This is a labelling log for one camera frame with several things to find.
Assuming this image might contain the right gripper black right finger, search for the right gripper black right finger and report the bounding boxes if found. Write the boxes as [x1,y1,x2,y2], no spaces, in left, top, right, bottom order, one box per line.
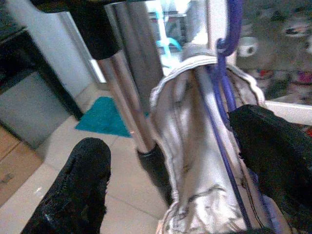
[228,104,312,234]

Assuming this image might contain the white paper roll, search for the white paper roll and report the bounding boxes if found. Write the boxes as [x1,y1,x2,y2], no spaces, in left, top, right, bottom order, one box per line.
[236,36,259,59]

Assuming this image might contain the blue-purple plastic hanger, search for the blue-purple plastic hanger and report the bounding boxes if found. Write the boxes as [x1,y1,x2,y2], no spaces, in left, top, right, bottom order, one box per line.
[206,0,276,234]

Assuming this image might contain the teal rug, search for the teal rug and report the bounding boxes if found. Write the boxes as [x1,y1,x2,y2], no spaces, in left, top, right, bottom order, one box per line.
[75,96,134,139]

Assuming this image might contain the beige trousers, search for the beige trousers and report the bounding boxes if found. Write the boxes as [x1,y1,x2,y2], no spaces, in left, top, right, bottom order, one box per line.
[150,42,293,234]

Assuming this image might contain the dark cabinet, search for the dark cabinet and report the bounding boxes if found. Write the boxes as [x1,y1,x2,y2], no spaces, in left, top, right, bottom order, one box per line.
[0,24,84,150]

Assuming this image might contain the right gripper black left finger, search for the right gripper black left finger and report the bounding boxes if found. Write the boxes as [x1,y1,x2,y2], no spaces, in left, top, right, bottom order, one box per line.
[21,137,112,234]

